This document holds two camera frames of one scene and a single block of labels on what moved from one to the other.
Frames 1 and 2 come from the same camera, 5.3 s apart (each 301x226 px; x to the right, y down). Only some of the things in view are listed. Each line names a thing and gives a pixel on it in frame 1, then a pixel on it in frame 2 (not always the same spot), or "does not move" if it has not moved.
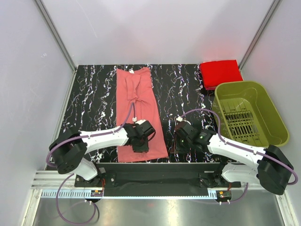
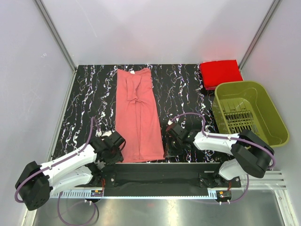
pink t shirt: (136, 100) does not move
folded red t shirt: (216, 72) does not move
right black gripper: (179, 149) -> (169, 151)
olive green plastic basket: (247, 113) does not move
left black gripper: (144, 148) -> (118, 157)
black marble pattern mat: (181, 94) does not move
